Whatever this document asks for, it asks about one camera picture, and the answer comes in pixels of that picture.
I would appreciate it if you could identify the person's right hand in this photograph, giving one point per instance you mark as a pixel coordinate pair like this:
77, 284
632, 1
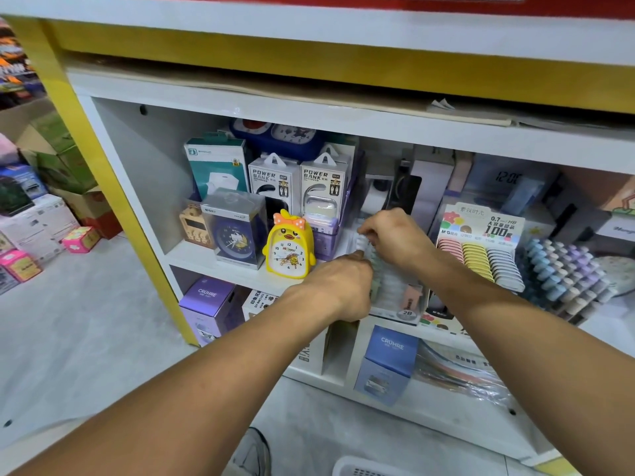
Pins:
397, 243

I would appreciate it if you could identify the person's left hand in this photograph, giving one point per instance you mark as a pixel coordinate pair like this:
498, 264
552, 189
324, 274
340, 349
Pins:
337, 287

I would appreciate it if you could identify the white shelf with yellow trim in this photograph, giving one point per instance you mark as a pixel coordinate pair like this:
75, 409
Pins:
327, 114

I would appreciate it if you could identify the white plastic basket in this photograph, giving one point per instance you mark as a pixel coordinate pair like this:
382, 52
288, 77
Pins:
372, 468

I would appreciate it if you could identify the person's left forearm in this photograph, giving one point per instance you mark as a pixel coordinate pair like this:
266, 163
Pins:
179, 401

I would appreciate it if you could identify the person's right forearm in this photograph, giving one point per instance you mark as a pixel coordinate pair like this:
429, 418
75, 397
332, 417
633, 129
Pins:
556, 372

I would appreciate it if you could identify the purple translucent container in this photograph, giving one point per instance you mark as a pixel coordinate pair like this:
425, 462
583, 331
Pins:
327, 241

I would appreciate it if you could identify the tape dispenser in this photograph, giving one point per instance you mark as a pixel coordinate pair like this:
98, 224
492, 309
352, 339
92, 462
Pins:
374, 196

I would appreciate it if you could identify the clear plastic tray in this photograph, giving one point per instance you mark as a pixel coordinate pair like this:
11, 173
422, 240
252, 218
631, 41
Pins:
397, 297

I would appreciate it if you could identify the yellow alarm clock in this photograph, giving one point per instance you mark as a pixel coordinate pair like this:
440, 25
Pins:
290, 251

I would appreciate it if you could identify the white tall box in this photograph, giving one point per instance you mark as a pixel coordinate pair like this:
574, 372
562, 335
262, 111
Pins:
432, 183

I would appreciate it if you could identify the white refill display box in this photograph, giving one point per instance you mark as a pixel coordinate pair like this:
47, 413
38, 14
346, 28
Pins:
481, 228

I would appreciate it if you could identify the blue small carton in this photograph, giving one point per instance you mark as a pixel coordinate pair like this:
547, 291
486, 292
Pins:
387, 364

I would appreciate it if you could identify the white hanging accessory box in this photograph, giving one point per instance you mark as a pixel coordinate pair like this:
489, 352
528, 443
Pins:
325, 183
273, 181

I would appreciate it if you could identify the clear boxed dark clock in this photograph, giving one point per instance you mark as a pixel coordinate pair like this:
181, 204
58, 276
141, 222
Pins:
233, 231

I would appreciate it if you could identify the grey digital clock box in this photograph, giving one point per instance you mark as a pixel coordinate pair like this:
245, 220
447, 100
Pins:
506, 181

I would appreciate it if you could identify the purple box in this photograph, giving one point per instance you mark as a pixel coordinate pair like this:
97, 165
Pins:
210, 307

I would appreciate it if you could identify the flat cardboard sheets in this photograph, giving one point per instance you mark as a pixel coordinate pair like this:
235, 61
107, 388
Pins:
446, 109

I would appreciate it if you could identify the stack of wrapped discs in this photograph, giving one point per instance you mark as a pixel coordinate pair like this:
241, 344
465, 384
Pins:
461, 372

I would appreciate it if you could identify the small tan alarm clock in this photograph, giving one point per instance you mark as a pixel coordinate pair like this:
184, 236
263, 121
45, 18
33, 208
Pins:
194, 225

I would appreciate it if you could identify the teal white box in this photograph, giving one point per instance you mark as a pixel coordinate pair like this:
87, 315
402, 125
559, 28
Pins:
216, 163

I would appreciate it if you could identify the grey sneaker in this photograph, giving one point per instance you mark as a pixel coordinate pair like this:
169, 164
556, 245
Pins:
253, 456

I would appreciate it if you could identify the white long box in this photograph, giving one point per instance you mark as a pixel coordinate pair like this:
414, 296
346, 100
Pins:
617, 228

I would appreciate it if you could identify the pastel sticky notes pack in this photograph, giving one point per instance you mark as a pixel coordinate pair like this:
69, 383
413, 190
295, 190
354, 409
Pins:
613, 191

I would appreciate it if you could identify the white round clock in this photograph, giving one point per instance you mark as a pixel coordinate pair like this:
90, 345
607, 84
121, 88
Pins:
617, 274

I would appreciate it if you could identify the red banner strip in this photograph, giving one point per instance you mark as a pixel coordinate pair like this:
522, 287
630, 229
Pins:
496, 3

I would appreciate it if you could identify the assorted small colourful boxes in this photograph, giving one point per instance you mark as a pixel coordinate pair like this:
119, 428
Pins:
45, 213

